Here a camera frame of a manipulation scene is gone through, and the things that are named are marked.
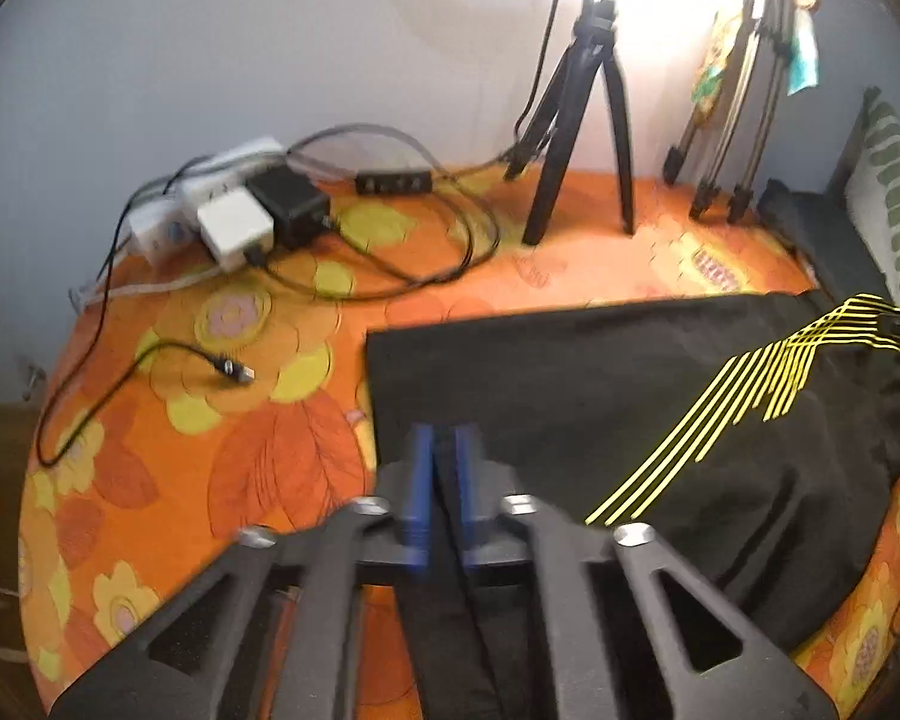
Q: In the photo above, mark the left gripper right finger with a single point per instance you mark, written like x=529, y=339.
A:
x=488, y=514

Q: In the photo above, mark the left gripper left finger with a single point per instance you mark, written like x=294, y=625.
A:
x=400, y=511

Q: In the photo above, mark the black sport pants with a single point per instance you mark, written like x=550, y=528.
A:
x=759, y=435

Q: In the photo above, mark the folded dark grey garment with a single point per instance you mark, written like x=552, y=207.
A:
x=819, y=229

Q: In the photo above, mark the green striped white pillow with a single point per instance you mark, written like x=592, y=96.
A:
x=873, y=189

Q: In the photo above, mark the orange floral bed sheet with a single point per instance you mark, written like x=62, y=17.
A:
x=228, y=402

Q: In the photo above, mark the black power adapter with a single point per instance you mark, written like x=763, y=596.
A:
x=300, y=211

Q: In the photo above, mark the white power adapter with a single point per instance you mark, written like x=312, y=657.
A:
x=233, y=223

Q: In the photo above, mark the tall light stand legs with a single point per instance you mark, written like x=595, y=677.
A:
x=747, y=60

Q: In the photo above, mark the white power strip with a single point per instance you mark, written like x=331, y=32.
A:
x=165, y=220

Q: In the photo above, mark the small black tripod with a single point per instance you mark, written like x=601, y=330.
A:
x=559, y=116

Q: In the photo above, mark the black inline cable controller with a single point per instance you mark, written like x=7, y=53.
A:
x=394, y=183

